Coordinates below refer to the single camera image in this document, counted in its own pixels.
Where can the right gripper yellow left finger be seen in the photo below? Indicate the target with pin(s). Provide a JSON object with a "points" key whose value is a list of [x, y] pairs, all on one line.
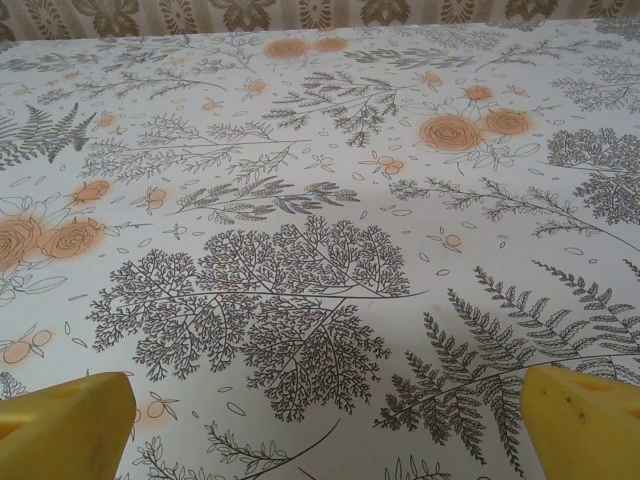
{"points": [[60, 430]]}

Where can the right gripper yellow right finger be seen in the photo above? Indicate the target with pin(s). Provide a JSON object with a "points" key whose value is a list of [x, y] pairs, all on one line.
{"points": [[585, 430]]}

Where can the floral tablecloth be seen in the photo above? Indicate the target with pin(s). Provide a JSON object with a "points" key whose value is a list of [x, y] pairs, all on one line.
{"points": [[320, 200]]}

